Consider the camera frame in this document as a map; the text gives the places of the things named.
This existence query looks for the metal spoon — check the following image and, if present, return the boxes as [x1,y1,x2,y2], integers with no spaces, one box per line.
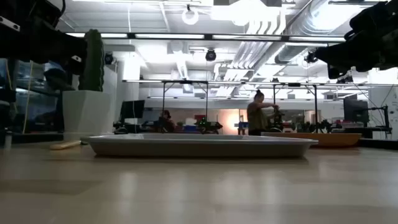
[49,139,82,151]

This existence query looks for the orange round plate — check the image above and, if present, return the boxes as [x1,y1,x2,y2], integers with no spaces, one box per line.
[261,131,363,147]

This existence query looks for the grey rectangular tray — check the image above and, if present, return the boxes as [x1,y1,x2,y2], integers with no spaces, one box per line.
[80,133,320,158]

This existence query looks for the green cactus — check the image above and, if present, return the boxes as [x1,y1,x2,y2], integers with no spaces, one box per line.
[78,29,106,93]

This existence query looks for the dark computer monitor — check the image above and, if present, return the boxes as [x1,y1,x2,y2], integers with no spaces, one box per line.
[119,99,146,119]
[343,98,370,124]

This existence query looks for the white faceted plant pot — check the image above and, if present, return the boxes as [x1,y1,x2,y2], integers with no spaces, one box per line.
[61,90,114,141]

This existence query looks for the standing person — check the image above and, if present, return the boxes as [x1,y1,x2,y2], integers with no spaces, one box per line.
[246,89,280,136]

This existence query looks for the seated person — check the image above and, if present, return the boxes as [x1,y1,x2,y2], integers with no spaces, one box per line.
[157,109,177,134]

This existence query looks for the black workstation frame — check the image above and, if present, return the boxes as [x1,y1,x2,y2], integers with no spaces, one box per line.
[161,80,209,131]
[272,82,318,133]

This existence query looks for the white ceiling ring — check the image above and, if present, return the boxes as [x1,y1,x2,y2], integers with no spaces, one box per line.
[181,7,200,26]

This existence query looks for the black overhead frame bar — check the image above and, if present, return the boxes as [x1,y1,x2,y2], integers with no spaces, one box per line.
[63,32,346,43]

